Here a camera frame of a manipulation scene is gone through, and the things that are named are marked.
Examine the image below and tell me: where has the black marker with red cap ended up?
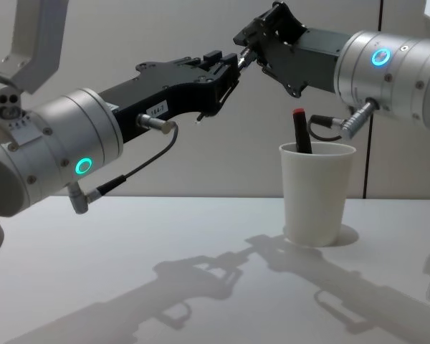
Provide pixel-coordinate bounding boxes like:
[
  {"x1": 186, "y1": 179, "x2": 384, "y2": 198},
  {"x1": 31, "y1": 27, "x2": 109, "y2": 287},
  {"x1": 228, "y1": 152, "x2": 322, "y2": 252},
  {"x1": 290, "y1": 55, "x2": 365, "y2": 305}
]
[{"x1": 292, "y1": 107, "x2": 314, "y2": 155}]

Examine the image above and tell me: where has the thin dark left gripper cable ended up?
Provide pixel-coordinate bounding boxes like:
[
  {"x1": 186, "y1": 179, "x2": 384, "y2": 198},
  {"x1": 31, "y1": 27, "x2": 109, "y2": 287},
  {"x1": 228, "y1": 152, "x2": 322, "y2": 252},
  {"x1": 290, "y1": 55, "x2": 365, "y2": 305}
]
[{"x1": 69, "y1": 113, "x2": 181, "y2": 215}]

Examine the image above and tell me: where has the white paper cup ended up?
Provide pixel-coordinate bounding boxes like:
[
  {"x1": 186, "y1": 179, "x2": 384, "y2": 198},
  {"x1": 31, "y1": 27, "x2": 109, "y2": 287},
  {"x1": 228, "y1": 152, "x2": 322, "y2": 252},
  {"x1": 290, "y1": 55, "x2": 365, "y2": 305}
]
[{"x1": 279, "y1": 141, "x2": 357, "y2": 248}]

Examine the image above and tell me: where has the small black silver pen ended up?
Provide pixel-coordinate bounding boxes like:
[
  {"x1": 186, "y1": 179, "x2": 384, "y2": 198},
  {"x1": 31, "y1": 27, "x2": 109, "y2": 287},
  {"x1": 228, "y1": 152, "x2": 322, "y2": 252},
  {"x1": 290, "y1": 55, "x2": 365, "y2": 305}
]
[{"x1": 236, "y1": 47, "x2": 254, "y2": 70}]

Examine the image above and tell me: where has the white table cloth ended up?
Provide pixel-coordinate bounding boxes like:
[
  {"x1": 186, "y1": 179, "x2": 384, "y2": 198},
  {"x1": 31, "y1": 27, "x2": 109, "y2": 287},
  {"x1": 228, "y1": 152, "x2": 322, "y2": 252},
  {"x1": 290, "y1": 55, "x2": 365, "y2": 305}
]
[{"x1": 0, "y1": 195, "x2": 430, "y2": 344}]

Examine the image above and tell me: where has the thin dark right gripper cable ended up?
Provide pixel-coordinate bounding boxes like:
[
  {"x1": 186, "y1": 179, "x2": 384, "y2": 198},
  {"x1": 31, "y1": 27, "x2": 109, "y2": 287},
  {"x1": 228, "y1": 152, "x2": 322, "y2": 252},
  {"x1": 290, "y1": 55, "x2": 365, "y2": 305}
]
[{"x1": 307, "y1": 97, "x2": 381, "y2": 143}]

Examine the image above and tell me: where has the thin dark gripper cable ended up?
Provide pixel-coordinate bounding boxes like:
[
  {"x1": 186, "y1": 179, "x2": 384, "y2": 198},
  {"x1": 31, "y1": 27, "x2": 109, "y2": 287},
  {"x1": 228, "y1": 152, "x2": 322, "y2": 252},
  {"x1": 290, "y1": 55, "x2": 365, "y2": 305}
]
[
  {"x1": 307, "y1": 97, "x2": 381, "y2": 143},
  {"x1": 69, "y1": 113, "x2": 181, "y2": 215}
]

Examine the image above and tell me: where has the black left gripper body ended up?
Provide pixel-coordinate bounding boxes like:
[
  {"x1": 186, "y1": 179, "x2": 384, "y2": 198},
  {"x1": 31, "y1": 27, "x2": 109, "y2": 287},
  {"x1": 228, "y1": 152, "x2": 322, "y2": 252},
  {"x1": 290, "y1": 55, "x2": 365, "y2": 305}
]
[{"x1": 97, "y1": 73, "x2": 220, "y2": 145}]

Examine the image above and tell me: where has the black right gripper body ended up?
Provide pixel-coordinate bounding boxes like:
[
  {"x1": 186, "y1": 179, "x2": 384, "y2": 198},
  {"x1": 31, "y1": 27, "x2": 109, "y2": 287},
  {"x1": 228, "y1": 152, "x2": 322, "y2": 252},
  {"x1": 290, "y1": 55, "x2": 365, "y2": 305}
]
[{"x1": 289, "y1": 27, "x2": 349, "y2": 95}]

